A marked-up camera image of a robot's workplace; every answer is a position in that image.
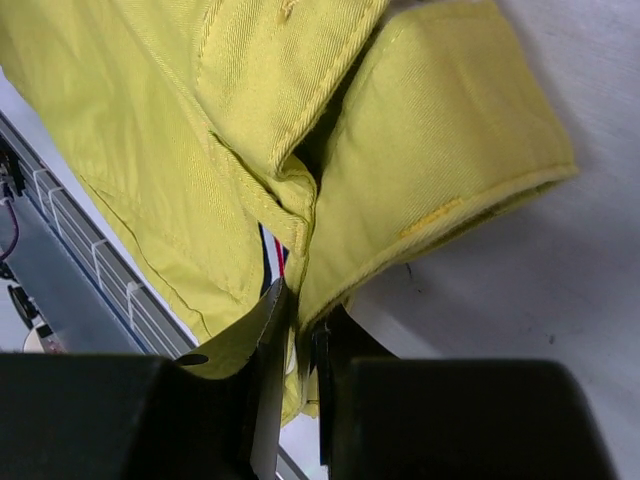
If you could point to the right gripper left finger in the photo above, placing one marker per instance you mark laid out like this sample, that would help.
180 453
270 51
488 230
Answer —
213 413

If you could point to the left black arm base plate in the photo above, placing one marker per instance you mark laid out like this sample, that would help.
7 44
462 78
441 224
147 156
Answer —
40 337

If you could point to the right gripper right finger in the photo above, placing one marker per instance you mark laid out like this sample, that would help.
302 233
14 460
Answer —
383 417

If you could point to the yellow-green trousers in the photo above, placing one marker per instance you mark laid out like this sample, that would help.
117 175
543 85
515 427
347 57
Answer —
360 134

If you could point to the aluminium rail frame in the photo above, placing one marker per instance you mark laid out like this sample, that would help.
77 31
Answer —
90 297

